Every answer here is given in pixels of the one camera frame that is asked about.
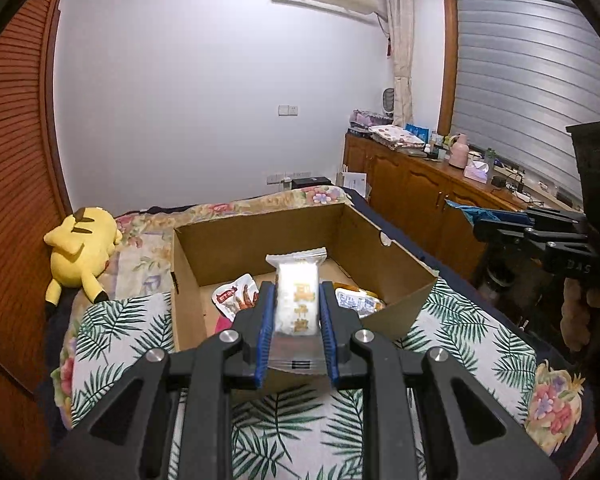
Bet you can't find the wooden cabinet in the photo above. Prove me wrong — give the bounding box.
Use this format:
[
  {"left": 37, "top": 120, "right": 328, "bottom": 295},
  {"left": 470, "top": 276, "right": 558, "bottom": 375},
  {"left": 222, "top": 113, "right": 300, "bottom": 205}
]
[{"left": 342, "top": 132, "right": 582, "bottom": 282}]

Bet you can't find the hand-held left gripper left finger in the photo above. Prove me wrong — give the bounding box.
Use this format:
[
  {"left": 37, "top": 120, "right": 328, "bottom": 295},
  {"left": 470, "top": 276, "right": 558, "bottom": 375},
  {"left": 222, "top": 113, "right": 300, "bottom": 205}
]
[{"left": 37, "top": 281, "right": 277, "bottom": 480}]

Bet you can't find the wooden louvered wardrobe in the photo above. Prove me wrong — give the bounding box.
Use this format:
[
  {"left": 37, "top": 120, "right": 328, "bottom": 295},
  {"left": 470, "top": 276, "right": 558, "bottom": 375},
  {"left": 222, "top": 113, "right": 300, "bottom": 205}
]
[{"left": 0, "top": 0, "right": 77, "bottom": 402}]

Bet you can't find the floral folded cloth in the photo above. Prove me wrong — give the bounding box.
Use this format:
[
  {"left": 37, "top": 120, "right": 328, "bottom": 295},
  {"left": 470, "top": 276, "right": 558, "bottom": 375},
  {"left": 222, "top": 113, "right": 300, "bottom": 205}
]
[{"left": 368, "top": 123, "right": 427, "bottom": 151}]

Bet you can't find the red snack packet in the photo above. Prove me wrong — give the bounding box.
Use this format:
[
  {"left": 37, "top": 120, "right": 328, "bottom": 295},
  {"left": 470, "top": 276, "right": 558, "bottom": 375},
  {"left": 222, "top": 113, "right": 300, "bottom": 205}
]
[{"left": 212, "top": 273, "right": 259, "bottom": 319}]

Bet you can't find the beige curtain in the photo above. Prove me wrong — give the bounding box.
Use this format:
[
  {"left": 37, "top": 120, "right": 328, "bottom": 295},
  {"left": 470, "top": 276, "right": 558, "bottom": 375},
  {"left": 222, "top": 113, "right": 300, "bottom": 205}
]
[{"left": 383, "top": 0, "right": 415, "bottom": 129}]

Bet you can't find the blue cloth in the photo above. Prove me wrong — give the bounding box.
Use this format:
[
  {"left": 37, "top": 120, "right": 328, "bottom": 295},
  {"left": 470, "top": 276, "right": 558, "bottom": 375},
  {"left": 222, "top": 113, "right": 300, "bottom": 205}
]
[{"left": 444, "top": 199, "right": 502, "bottom": 227}]

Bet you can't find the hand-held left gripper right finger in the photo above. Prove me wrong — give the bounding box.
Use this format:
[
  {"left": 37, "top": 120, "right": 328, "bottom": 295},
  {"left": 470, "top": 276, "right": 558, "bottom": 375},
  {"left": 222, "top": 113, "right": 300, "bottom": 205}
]
[{"left": 319, "top": 281, "right": 561, "bottom": 480}]

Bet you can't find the cardboard box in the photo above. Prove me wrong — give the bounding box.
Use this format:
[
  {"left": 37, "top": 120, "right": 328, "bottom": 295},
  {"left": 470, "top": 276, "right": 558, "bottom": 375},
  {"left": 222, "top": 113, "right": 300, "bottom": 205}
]
[{"left": 170, "top": 201, "right": 440, "bottom": 402}]

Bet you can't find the purple folded cloth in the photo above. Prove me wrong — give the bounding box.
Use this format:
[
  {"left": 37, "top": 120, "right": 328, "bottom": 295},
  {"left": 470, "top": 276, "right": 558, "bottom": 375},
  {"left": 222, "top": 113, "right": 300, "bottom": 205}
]
[{"left": 349, "top": 108, "right": 394, "bottom": 129}]

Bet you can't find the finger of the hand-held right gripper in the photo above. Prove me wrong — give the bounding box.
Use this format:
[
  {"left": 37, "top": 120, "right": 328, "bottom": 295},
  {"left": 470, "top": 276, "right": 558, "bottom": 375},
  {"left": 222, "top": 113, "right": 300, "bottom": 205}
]
[
  {"left": 472, "top": 217, "right": 594, "bottom": 274},
  {"left": 517, "top": 206, "right": 589, "bottom": 235}
]

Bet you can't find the wooden framed window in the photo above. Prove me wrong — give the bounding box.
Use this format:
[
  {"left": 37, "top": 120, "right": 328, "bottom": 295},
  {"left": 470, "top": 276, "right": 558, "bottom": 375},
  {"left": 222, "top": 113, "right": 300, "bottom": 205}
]
[{"left": 440, "top": 0, "right": 600, "bottom": 207}]

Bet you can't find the white paper bag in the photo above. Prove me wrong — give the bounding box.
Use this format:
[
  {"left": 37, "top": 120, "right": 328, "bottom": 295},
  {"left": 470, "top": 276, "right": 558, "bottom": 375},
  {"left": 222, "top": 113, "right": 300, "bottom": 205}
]
[{"left": 340, "top": 170, "right": 369, "bottom": 199}]

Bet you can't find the pink tissue box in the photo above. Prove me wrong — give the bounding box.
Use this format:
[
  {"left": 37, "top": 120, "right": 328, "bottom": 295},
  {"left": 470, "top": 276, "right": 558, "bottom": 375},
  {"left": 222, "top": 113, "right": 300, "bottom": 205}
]
[{"left": 463, "top": 159, "right": 491, "bottom": 184}]

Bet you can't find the yellow plush toy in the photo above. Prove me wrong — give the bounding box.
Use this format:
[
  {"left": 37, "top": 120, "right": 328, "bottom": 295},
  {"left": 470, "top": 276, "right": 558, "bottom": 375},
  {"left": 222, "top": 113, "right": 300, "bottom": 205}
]
[{"left": 43, "top": 205, "right": 124, "bottom": 319}]

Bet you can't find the orange and white snack packet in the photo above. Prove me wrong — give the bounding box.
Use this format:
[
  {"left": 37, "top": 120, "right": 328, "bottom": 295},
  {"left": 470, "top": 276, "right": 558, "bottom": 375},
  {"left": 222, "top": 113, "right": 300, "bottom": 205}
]
[{"left": 334, "top": 282, "right": 387, "bottom": 319}]

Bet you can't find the pink bottle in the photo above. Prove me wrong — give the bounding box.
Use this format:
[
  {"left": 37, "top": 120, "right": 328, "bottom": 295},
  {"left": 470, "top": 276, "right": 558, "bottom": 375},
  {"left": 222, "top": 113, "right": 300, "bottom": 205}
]
[{"left": 448, "top": 133, "right": 469, "bottom": 169}]

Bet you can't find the black box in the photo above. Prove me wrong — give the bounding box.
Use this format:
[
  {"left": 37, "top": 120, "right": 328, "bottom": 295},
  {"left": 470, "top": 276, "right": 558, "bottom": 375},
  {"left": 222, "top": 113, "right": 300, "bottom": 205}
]
[{"left": 290, "top": 175, "right": 331, "bottom": 190}]

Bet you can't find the person's right hand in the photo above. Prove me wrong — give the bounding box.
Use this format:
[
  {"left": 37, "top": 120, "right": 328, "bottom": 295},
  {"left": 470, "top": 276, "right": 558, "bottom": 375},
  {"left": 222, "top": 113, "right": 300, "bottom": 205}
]
[{"left": 561, "top": 277, "right": 600, "bottom": 354}]

